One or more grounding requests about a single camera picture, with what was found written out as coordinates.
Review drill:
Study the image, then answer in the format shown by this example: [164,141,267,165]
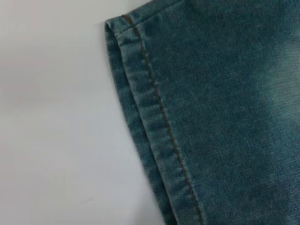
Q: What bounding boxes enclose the blue denim shorts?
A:
[104,0,300,225]

